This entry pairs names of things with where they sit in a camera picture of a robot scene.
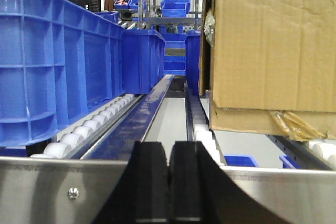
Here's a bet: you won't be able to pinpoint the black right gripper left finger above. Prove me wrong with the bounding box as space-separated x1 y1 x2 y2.
93 142 169 223

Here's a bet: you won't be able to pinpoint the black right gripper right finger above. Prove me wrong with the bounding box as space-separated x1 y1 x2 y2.
169 142 286 223

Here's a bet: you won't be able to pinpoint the white roller track right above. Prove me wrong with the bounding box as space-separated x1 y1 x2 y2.
190 96 227 166

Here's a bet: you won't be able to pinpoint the white roller track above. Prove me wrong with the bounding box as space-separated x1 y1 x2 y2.
30 94 135 159
190 96 227 166

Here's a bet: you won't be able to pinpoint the white roller track left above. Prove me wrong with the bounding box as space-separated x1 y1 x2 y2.
30 94 135 159

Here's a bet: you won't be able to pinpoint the brown cardboard box on rollers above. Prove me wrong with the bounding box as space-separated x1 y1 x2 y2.
198 0 335 141

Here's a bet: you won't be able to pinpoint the large blue crate on shelf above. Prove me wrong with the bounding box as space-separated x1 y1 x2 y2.
1 0 123 147

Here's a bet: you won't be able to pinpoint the steel divider rail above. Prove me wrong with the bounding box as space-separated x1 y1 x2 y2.
79 74 174 161

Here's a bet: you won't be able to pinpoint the stainless steel shelf rail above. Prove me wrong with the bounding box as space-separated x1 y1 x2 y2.
1 157 335 223

